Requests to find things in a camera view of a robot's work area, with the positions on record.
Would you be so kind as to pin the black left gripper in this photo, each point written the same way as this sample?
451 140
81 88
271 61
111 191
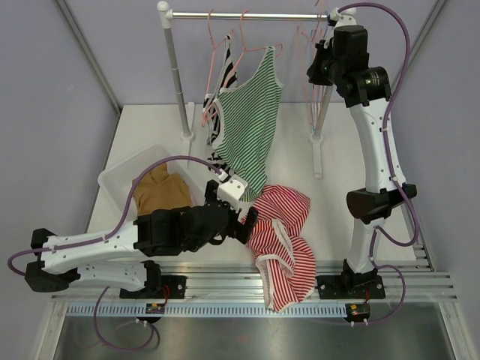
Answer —
235 230

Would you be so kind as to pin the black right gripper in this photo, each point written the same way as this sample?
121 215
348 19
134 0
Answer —
322 52

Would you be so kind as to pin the light blue wire hanger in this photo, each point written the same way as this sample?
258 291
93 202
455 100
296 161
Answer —
315 91

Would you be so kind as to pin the pink wire hanger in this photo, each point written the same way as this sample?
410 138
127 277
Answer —
308 65

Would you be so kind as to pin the red white striped tank top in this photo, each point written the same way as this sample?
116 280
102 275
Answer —
284 259

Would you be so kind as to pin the tan brown tank top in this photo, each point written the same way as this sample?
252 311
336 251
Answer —
160 189

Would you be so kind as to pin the green white striped tank top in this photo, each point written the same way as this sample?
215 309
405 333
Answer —
248 117

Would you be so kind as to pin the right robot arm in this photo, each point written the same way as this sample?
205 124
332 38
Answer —
341 65

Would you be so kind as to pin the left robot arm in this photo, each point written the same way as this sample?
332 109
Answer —
125 258

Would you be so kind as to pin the black white striped tank top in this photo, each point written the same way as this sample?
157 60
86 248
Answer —
209 113

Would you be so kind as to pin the pink hanger under black top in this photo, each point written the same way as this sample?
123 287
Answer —
215 46

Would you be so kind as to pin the white clothes rack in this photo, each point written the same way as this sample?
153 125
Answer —
187 110

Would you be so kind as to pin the white plastic basket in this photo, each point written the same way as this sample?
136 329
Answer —
116 180

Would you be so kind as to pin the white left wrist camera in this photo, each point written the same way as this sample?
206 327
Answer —
231 190

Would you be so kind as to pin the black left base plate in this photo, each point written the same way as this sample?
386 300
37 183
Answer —
174 287

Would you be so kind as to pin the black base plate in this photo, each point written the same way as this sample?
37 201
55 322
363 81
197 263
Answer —
331 287
174 287

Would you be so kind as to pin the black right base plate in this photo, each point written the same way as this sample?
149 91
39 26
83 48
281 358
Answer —
331 287

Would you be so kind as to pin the white slotted cable duct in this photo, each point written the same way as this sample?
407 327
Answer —
214 310

